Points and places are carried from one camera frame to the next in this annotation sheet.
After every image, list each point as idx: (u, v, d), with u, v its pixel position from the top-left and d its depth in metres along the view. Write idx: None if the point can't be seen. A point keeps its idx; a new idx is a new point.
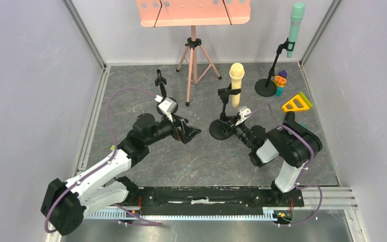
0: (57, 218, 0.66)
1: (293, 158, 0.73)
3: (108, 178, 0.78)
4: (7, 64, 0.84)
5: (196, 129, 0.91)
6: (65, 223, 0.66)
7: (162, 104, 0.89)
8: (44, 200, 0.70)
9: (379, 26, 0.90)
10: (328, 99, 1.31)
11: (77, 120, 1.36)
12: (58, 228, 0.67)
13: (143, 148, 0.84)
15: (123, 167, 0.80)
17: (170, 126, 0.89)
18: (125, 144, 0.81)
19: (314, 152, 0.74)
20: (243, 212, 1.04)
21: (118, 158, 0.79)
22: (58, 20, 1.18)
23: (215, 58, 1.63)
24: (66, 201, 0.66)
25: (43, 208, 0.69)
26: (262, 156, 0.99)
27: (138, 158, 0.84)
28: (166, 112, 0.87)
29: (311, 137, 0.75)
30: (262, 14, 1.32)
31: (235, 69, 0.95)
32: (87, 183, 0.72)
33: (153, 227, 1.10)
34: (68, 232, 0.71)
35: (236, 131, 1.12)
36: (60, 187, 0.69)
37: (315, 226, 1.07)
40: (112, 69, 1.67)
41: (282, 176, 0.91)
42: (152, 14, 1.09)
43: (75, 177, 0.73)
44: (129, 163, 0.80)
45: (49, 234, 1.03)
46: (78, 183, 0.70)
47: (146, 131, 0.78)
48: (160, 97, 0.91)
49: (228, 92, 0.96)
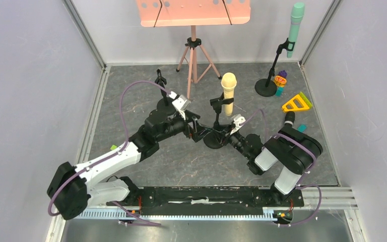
0: (62, 201, 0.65)
1: (296, 167, 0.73)
3: (117, 169, 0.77)
4: (7, 64, 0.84)
5: (208, 128, 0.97)
6: (69, 207, 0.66)
7: (176, 102, 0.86)
8: (51, 181, 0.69)
9: (379, 26, 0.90)
10: (328, 99, 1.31)
11: (77, 120, 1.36)
12: (61, 212, 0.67)
13: (154, 144, 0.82)
15: (132, 159, 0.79)
17: (181, 123, 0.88)
18: (136, 137, 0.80)
19: (316, 156, 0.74)
20: (243, 212, 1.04)
21: (128, 149, 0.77)
22: (58, 19, 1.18)
23: (215, 58, 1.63)
24: (73, 186, 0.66)
25: (49, 190, 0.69)
26: (262, 165, 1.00)
27: (147, 154, 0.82)
28: (180, 110, 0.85)
29: (310, 141, 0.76)
30: (262, 13, 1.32)
31: (227, 81, 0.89)
32: (96, 170, 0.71)
33: (153, 227, 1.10)
34: (70, 217, 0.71)
35: (231, 140, 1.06)
36: (69, 171, 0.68)
37: (315, 226, 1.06)
40: (112, 69, 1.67)
41: (283, 180, 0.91)
42: (152, 14, 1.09)
43: (85, 162, 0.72)
44: (138, 156, 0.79)
45: (49, 234, 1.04)
46: (87, 170, 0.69)
47: (158, 127, 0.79)
48: (175, 94, 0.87)
49: (220, 102, 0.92)
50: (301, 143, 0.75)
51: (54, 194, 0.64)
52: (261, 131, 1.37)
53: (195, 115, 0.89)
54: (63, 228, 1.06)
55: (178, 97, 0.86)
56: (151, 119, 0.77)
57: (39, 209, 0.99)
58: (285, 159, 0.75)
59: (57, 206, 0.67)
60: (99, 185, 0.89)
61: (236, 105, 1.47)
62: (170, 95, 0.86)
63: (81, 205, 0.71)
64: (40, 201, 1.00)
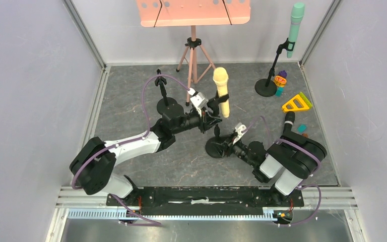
0: (87, 174, 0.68)
1: (300, 171, 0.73)
3: (138, 152, 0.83)
4: (7, 64, 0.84)
5: (217, 119, 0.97)
6: (93, 180, 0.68)
7: (194, 99, 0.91)
8: (77, 154, 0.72)
9: (380, 26, 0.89)
10: (328, 99, 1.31)
11: (77, 120, 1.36)
12: (84, 186, 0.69)
13: (171, 136, 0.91)
15: (151, 147, 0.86)
17: (197, 118, 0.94)
18: (155, 129, 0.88)
19: (320, 159, 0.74)
20: (243, 212, 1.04)
21: (150, 137, 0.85)
22: (58, 20, 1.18)
23: (215, 58, 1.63)
24: (102, 159, 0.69)
25: (73, 163, 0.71)
26: (267, 172, 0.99)
27: (165, 145, 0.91)
28: (197, 107, 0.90)
29: (313, 145, 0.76)
30: (262, 13, 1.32)
31: (218, 74, 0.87)
32: (123, 148, 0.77)
33: (153, 227, 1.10)
34: (90, 192, 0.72)
35: (234, 150, 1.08)
36: (98, 144, 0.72)
37: (315, 227, 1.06)
40: (112, 69, 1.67)
41: (284, 181, 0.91)
42: (152, 13, 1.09)
43: (113, 140, 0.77)
44: (156, 145, 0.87)
45: (49, 234, 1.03)
46: (116, 146, 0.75)
47: (175, 121, 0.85)
48: (194, 91, 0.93)
49: (217, 101, 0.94)
50: (304, 147, 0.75)
51: (85, 164, 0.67)
52: (261, 131, 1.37)
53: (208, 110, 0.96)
54: (63, 228, 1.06)
55: (196, 94, 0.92)
56: (169, 114, 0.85)
57: (39, 210, 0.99)
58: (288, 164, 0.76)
59: (80, 179, 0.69)
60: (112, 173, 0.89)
61: (236, 105, 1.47)
62: (189, 92, 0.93)
63: (103, 181, 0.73)
64: (41, 201, 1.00)
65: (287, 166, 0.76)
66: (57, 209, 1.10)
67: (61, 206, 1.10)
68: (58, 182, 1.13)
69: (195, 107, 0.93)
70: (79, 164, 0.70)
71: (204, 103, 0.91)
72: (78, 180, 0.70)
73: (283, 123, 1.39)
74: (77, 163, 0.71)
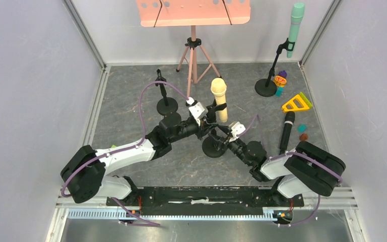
0: (76, 183, 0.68)
1: (323, 189, 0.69)
3: (131, 160, 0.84)
4: (7, 65, 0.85)
5: (214, 123, 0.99)
6: (83, 188, 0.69)
7: (193, 109, 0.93)
8: (68, 162, 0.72)
9: (379, 26, 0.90)
10: (328, 99, 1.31)
11: (77, 119, 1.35)
12: (73, 195, 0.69)
13: (167, 145, 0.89)
15: (146, 156, 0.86)
17: (195, 126, 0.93)
18: (151, 136, 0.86)
19: (339, 174, 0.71)
20: (243, 212, 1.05)
21: (145, 145, 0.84)
22: (58, 20, 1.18)
23: (215, 58, 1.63)
24: (92, 169, 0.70)
25: (64, 170, 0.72)
26: (269, 174, 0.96)
27: (159, 154, 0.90)
28: (197, 118, 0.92)
29: (332, 161, 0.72)
30: (262, 13, 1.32)
31: (216, 87, 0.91)
32: (115, 158, 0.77)
33: (153, 227, 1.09)
34: (80, 200, 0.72)
35: (231, 146, 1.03)
36: (89, 153, 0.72)
37: (315, 227, 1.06)
40: (112, 69, 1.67)
41: (289, 187, 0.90)
42: (151, 13, 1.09)
43: (104, 148, 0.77)
44: (151, 154, 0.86)
45: (49, 234, 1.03)
46: (107, 155, 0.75)
47: (172, 130, 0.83)
48: (193, 100, 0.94)
49: (213, 109, 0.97)
50: (325, 164, 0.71)
51: (75, 171, 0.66)
52: (260, 131, 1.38)
53: (205, 117, 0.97)
54: (63, 228, 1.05)
55: (195, 103, 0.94)
56: (166, 122, 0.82)
57: (39, 210, 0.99)
58: (309, 182, 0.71)
59: (70, 186, 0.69)
60: (106, 177, 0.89)
61: (236, 105, 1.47)
62: (188, 101, 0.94)
63: (92, 190, 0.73)
64: (41, 201, 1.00)
65: (307, 183, 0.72)
66: (57, 209, 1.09)
67: (61, 207, 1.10)
68: (57, 182, 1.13)
69: (194, 117, 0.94)
70: (70, 171, 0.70)
71: (203, 114, 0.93)
72: (68, 187, 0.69)
73: (283, 123, 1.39)
74: (67, 170, 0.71)
